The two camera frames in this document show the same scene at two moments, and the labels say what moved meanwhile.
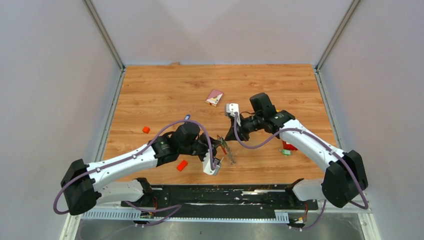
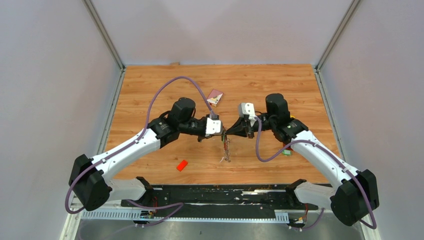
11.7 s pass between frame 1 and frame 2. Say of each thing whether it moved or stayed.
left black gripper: moved
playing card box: stayed
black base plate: stayed
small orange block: stayed
